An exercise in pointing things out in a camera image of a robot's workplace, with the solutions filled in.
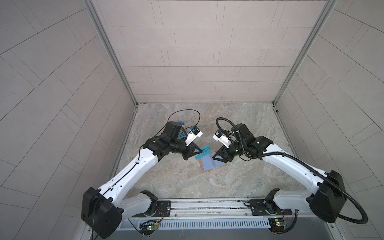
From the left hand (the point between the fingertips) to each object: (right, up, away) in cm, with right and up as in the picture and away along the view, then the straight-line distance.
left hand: (203, 150), depth 69 cm
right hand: (+6, -4, +3) cm, 7 cm away
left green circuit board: (-24, -33, -4) cm, 41 cm away
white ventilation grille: (+4, -33, -1) cm, 33 cm away
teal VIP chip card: (+2, 0, 0) cm, 2 cm away
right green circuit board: (+34, -34, -2) cm, 48 cm away
